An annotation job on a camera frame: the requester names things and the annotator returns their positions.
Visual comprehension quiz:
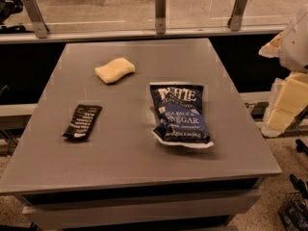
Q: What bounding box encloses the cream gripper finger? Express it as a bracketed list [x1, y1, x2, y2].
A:
[261, 72, 308, 138]
[259, 32, 283, 58]

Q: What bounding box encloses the blue kettle chip bag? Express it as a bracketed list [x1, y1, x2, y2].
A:
[150, 82, 214, 149]

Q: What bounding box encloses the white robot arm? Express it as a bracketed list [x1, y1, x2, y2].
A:
[259, 5, 308, 138]

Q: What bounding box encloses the black rxbar chocolate wrapper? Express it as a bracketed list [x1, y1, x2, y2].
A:
[63, 104, 102, 141]

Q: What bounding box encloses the yellow sponge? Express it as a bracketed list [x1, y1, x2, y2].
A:
[94, 58, 136, 84]

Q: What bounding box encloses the grey table with drawers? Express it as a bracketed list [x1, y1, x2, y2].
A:
[0, 38, 280, 230]

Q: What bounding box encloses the black office chair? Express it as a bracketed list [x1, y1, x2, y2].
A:
[0, 0, 26, 34]

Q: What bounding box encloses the right metal railing bracket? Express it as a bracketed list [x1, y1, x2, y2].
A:
[227, 0, 248, 31]

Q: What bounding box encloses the metal railing bracket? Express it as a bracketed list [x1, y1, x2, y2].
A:
[227, 0, 248, 31]
[22, 0, 49, 39]
[155, 0, 166, 34]

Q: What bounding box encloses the black wire basket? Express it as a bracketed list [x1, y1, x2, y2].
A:
[278, 192, 308, 231]

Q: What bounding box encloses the middle metal railing bracket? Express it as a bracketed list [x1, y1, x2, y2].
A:
[155, 0, 166, 34]

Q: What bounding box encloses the left metal railing bracket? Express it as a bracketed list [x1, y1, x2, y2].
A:
[22, 0, 49, 39]

